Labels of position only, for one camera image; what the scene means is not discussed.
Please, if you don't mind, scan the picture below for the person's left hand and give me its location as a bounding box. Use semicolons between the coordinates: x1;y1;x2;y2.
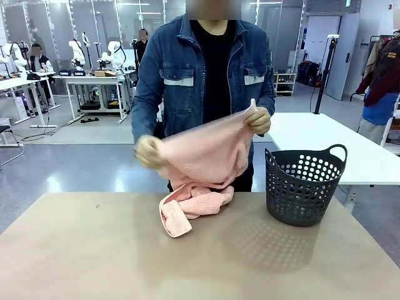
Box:
244;106;272;136

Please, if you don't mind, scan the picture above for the person's right hand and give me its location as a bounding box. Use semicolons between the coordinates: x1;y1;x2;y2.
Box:
134;134;166;171

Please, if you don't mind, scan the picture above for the pink terry towel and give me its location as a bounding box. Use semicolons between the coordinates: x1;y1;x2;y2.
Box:
158;98;258;239

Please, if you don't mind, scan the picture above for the person's right forearm denim sleeve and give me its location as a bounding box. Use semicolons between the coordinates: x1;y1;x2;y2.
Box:
131;102;159;142

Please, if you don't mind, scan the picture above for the black bag on floor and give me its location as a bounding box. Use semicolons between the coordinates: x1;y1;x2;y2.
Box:
152;120;167;140

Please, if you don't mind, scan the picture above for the white shoe shelf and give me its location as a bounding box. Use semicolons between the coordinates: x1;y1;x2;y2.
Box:
273;72;298;97

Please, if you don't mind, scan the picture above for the white rectangular table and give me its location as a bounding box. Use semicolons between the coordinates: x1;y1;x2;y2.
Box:
267;112;400;214

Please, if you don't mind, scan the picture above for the person in denim jacket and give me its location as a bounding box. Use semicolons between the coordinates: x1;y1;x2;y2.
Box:
131;12;278;193

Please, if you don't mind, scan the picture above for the black suitcase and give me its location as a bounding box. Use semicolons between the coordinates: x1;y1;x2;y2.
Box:
296;61;321;87

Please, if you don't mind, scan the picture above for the black tripod pole with sensor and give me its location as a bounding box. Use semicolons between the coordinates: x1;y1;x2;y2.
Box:
313;34;340;115

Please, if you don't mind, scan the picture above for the dark grey perforated laundry basket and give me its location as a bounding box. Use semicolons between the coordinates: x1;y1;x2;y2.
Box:
264;144;348;228

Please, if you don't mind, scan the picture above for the white desk with robot arms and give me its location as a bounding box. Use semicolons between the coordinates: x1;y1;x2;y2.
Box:
52;72;134;124

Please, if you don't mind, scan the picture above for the standing person in black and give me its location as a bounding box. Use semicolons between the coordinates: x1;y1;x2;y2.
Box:
132;28;149;65

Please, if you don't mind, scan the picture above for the blue garment on rack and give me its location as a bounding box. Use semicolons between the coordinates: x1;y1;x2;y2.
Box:
362;88;400;126

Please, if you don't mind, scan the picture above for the beige coat on rack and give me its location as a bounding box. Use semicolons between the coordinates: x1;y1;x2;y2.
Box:
364;39;386;79

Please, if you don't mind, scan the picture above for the maroon jacket on rack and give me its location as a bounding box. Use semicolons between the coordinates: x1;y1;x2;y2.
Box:
356;31;400;109

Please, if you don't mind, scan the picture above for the seated person in varsity jacket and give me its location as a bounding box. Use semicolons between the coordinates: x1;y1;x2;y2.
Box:
29;43;56;107

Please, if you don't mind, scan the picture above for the black office chair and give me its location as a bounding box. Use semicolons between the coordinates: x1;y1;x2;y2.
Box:
0;124;24;171

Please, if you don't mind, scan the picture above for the white height-adjustable desk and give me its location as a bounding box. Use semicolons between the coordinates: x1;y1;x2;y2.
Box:
0;71;62;129

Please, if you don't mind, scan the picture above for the white door with handle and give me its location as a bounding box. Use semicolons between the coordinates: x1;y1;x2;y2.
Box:
324;12;361;101

